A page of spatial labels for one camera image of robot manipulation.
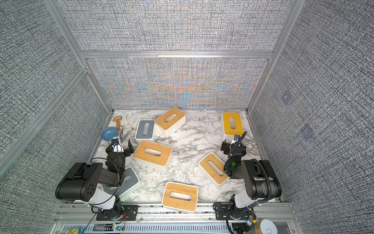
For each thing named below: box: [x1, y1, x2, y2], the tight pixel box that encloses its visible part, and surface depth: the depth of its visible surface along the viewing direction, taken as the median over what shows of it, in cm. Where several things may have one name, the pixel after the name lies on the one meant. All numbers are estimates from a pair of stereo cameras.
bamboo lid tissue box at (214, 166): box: [198, 152, 230, 186], surface depth 87 cm
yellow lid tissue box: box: [221, 112, 244, 142], surface depth 100 cm
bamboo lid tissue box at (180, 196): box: [161, 181, 199, 213], surface depth 76 cm
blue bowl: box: [100, 126, 119, 142], surface depth 105 cm
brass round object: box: [65, 227, 79, 234], surface depth 66 cm
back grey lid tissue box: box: [134, 119, 156, 144], surface depth 102 cm
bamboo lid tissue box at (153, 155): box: [132, 139, 173, 173], surface depth 88 cm
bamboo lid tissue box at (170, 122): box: [154, 106, 187, 137], surface depth 105 cm
